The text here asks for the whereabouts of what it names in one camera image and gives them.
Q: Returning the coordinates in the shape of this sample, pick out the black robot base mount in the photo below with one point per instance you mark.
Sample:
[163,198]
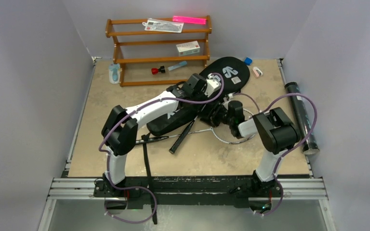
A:
[242,191]

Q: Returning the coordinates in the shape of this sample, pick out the black shuttlecock tube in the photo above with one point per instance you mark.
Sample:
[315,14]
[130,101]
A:
[309,147]

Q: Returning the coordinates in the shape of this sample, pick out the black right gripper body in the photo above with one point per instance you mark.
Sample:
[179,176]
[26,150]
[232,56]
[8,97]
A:
[222,117]

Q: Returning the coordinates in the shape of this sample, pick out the pink ruler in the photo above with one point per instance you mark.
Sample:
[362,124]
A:
[189,20]

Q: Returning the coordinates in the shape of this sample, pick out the wooden shelf rack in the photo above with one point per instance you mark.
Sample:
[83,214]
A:
[134,45]

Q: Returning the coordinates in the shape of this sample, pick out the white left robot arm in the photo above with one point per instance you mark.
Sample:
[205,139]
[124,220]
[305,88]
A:
[121,127]

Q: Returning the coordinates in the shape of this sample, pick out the light blue tube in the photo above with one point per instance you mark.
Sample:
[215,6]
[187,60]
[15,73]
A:
[178,65]

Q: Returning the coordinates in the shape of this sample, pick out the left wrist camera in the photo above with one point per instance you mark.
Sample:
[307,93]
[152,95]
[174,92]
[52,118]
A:
[213,84]

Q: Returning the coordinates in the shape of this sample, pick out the blue small object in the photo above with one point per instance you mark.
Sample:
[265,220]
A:
[248,61]

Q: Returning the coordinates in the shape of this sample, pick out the aluminium frame rail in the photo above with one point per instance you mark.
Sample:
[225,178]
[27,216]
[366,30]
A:
[83,189]

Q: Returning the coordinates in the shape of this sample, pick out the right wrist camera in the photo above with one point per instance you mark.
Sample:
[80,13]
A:
[230,96]

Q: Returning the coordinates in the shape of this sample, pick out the white red small box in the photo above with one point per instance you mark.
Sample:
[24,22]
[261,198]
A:
[188,48]

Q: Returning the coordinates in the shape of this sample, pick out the blue white packaged item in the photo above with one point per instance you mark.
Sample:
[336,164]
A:
[114,73]

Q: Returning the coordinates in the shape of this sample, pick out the red black stamp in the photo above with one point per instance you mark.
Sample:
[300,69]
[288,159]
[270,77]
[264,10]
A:
[161,69]

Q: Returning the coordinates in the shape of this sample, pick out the pink white small object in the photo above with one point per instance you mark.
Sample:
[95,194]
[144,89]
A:
[258,73]

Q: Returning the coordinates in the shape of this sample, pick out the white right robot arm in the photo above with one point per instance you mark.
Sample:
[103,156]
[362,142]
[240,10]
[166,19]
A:
[234,124]

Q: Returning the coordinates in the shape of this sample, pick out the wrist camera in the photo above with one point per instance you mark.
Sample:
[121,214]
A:
[230,96]
[213,84]

